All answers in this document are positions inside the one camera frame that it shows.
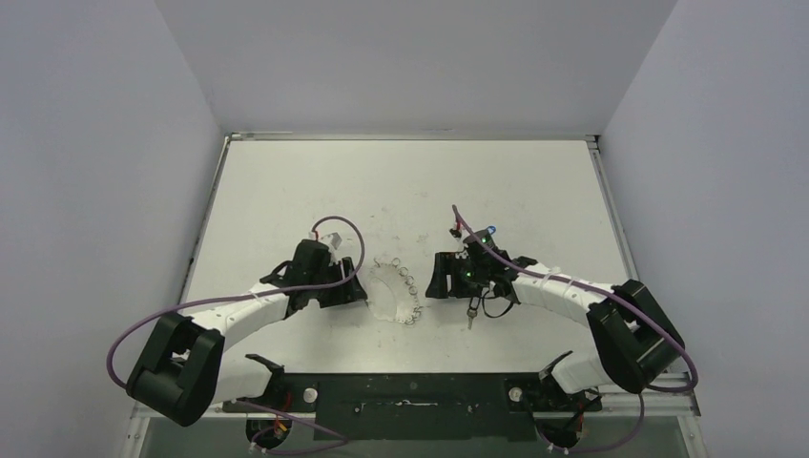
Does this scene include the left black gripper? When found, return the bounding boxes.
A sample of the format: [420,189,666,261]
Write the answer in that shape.
[308,258,365,308]

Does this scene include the clear plastic keyring holder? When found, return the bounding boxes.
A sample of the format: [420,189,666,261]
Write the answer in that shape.
[365,258,422,325]

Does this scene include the black tagged key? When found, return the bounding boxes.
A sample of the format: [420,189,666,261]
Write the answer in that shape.
[467,298,481,330]

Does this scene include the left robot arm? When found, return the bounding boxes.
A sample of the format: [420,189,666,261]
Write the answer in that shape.
[123,239,367,427]

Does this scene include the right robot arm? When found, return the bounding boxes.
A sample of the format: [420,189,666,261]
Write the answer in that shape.
[425,230,685,409]

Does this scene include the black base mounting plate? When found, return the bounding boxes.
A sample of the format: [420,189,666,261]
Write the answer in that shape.
[223,372,602,442]

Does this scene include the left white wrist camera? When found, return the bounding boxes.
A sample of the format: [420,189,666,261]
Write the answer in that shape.
[309,231,342,251]

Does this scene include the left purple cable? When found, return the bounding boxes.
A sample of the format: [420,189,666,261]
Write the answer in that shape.
[106,216,366,456]

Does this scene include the aluminium front rail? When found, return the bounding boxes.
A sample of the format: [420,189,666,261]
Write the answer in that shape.
[129,372,701,420]

